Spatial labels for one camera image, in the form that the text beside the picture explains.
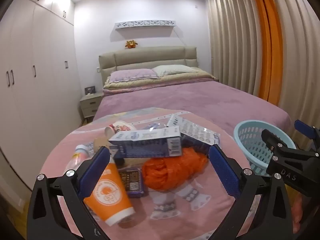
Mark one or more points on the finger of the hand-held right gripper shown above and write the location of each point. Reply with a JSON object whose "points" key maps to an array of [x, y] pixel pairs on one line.
{"points": [[272, 140], [303, 127]]}

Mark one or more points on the pink printed blanket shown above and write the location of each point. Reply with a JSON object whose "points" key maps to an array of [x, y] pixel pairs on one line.
{"points": [[200, 205]]}

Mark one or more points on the beige curtain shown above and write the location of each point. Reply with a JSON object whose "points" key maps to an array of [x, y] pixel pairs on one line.
{"points": [[230, 42]]}

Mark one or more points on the purple bed cover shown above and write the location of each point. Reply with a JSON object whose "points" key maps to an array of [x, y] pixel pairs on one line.
{"points": [[187, 97]]}

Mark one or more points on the small purple box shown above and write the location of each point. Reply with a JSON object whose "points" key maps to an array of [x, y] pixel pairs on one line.
{"points": [[131, 182]]}

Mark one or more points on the white cartoon paper cup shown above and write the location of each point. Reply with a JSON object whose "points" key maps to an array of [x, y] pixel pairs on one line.
{"points": [[120, 128]]}

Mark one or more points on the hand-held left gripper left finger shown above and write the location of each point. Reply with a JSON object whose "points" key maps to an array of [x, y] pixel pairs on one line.
{"points": [[96, 172]]}

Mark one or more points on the small dark frame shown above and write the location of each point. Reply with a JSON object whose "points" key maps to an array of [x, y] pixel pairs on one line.
{"points": [[90, 90]]}

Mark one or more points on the orange plush toy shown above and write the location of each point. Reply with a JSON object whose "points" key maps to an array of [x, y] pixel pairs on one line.
{"points": [[131, 44]]}

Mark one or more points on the orange cloth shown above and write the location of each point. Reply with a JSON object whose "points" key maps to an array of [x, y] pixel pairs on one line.
{"points": [[297, 210]]}

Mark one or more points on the small white carton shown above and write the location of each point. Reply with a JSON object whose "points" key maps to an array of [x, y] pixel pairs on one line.
{"points": [[175, 120]]}

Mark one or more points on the silver blister pack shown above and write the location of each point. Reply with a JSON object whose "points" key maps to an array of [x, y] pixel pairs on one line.
{"points": [[200, 135]]}

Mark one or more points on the beige nightstand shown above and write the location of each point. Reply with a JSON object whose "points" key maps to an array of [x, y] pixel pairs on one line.
{"points": [[90, 105]]}

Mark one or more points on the white wardrobe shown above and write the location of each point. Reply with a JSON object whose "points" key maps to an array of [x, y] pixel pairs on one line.
{"points": [[37, 80]]}

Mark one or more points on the beige padded headboard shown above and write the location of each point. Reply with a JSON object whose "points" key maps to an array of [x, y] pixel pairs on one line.
{"points": [[150, 60]]}

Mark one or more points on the white patterned pillow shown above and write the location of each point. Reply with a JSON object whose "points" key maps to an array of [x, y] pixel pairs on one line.
{"points": [[175, 69]]}

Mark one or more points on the white wall shelf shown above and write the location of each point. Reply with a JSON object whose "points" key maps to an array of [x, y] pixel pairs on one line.
{"points": [[145, 23]]}

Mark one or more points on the clear plastic bottle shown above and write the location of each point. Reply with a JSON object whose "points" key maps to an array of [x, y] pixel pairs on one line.
{"points": [[80, 153]]}

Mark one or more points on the purple pillow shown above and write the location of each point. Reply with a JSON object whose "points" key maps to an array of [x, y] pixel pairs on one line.
{"points": [[132, 75]]}

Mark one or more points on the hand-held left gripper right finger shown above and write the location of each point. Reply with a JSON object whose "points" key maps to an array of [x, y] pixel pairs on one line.
{"points": [[223, 172]]}

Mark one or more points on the orange plastic bag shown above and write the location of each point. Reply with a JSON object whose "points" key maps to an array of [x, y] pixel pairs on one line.
{"points": [[170, 170]]}

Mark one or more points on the orange curtain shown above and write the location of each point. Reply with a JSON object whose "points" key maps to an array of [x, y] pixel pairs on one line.
{"points": [[271, 55]]}

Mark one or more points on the blue and white carton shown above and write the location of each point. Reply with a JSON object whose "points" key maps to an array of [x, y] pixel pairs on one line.
{"points": [[145, 142]]}

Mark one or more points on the orange paper cup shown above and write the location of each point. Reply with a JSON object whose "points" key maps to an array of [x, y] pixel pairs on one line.
{"points": [[112, 195]]}

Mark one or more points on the light blue plastic basket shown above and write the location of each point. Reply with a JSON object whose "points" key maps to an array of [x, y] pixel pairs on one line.
{"points": [[250, 140]]}

